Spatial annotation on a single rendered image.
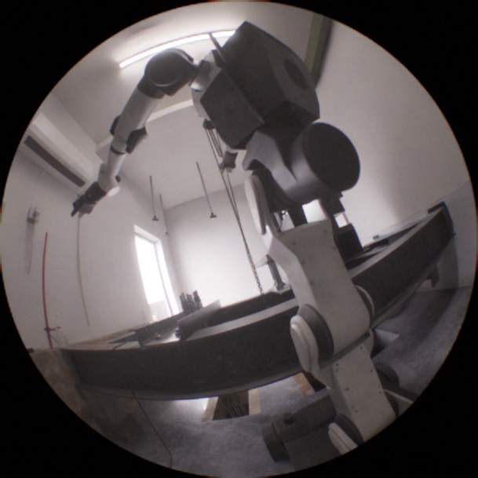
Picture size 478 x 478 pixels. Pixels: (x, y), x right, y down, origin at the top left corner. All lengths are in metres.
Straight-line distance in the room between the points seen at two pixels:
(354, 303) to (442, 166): 1.41
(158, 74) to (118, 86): 1.80
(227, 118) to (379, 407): 0.79
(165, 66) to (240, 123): 0.22
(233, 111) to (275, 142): 0.16
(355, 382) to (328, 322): 0.20
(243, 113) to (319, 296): 0.41
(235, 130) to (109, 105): 2.03
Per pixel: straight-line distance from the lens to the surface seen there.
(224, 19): 2.17
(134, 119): 0.55
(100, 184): 0.81
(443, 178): 1.64
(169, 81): 0.45
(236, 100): 0.41
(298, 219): 1.11
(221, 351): 0.67
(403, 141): 1.76
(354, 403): 0.49
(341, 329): 0.37
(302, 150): 0.24
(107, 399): 1.20
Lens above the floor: 0.79
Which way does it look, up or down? 15 degrees up
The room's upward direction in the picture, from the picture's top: 20 degrees counter-clockwise
